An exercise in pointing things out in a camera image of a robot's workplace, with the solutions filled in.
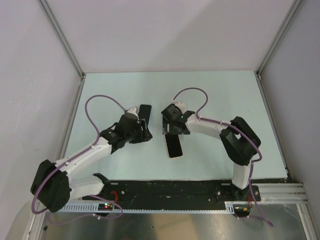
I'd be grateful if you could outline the black phone pink edge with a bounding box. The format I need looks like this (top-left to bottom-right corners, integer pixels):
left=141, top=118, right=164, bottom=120
left=165, top=134, right=183, bottom=158

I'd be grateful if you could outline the black smartphone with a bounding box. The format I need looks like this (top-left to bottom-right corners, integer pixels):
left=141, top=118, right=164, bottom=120
left=138, top=104, right=153, bottom=126

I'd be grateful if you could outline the beige phone case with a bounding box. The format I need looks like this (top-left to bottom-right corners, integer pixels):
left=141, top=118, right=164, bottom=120
left=163, top=134, right=184, bottom=159

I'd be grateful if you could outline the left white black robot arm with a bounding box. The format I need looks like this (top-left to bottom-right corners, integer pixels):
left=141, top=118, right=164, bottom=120
left=30, top=109, right=153, bottom=213

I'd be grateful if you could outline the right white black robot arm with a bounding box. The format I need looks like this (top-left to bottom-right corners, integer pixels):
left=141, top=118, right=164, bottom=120
left=161, top=102, right=262, bottom=201

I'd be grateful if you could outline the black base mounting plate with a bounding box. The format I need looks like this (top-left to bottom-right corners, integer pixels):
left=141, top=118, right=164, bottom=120
left=97, top=180, right=260, bottom=202

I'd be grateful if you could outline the left controller board with LEDs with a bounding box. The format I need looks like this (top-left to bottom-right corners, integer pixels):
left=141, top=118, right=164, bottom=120
left=98, top=203, right=114, bottom=211

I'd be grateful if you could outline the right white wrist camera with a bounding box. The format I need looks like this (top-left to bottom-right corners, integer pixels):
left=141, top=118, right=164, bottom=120
left=171, top=100, right=187, bottom=114

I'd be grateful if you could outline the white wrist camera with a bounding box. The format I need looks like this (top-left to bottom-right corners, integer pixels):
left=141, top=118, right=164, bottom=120
left=171, top=100, right=187, bottom=114
left=126, top=106, right=139, bottom=117

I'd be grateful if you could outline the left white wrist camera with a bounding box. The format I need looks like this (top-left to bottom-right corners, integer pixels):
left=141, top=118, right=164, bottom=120
left=126, top=106, right=139, bottom=117

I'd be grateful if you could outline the left aluminium side rail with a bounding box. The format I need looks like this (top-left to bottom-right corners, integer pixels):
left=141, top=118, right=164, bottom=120
left=56, top=73, right=87, bottom=160

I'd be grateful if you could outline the aluminium side rail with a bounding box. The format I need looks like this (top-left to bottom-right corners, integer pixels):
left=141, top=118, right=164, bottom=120
left=256, top=74, right=298, bottom=182
left=56, top=73, right=87, bottom=160

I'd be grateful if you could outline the right aluminium side rail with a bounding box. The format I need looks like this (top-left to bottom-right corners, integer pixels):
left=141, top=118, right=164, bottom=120
left=256, top=74, right=298, bottom=182

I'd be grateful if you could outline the white slotted cable duct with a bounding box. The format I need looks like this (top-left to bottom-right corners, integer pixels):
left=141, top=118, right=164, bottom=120
left=58, top=201, right=234, bottom=214

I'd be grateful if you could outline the right controller board with wires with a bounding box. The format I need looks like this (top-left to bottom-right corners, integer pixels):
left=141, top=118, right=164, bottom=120
left=233, top=204, right=253, bottom=218

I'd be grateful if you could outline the left aluminium corner post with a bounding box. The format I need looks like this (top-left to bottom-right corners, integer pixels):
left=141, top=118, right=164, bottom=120
left=37, top=0, right=85, bottom=79

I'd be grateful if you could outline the aluminium corner post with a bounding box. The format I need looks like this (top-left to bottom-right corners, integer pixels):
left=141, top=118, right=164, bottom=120
left=255, top=0, right=305, bottom=78
left=37, top=0, right=85, bottom=79

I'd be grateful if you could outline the right aluminium corner post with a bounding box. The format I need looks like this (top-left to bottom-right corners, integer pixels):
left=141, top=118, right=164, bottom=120
left=255, top=0, right=305, bottom=78

